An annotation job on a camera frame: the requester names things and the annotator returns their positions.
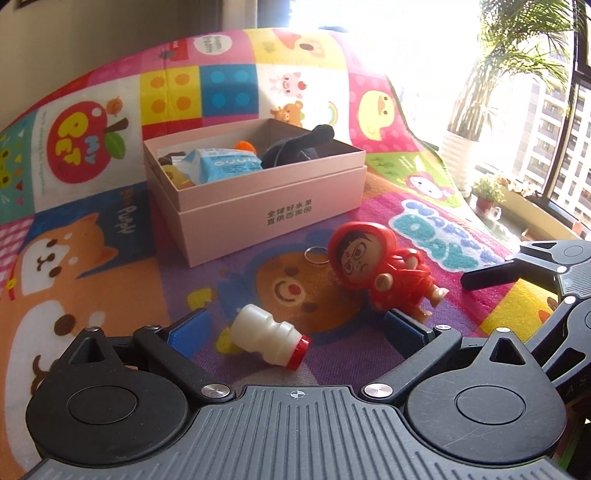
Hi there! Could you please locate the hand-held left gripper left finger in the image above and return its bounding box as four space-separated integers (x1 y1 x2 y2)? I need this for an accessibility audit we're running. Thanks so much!
60 307 236 407

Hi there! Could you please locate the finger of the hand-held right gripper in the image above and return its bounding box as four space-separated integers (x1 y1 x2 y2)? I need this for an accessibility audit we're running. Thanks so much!
526 295 591 384
462 240 591 296

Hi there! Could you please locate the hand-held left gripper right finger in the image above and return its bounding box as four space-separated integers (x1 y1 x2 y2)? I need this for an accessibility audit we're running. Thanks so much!
362 308 539 407

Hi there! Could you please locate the small white bottle red cap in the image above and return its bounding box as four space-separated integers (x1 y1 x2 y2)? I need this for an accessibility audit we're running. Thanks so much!
229 304 311 370

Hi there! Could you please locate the red hooded figure keychain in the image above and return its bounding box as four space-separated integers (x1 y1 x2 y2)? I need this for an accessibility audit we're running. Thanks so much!
305 222 450 322

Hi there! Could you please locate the pink cardboard box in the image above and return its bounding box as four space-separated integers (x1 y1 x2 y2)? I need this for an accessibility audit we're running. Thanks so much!
142 117 368 268

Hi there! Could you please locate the yellow toy with black bear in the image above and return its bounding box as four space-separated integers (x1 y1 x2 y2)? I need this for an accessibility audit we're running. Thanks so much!
158 154 195 190

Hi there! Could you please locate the blue white wet wipes packet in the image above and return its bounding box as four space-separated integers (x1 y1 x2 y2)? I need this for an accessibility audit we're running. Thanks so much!
178 148 264 186

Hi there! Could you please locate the black plush toy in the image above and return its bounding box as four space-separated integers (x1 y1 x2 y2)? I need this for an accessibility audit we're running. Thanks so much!
259 124 335 169

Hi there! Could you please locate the small potted plant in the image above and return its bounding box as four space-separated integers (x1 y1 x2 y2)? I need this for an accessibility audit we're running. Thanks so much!
471 175 507 216

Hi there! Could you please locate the colourful cartoon play mat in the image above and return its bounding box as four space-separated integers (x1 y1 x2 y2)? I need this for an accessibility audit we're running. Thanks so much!
0 28 571 480

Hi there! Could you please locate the white ribbed planter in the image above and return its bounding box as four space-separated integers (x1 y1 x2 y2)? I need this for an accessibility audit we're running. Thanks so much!
438 129 486 191

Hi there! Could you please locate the green palm plant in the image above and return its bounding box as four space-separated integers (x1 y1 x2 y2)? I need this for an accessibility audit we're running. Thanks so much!
450 0 591 139

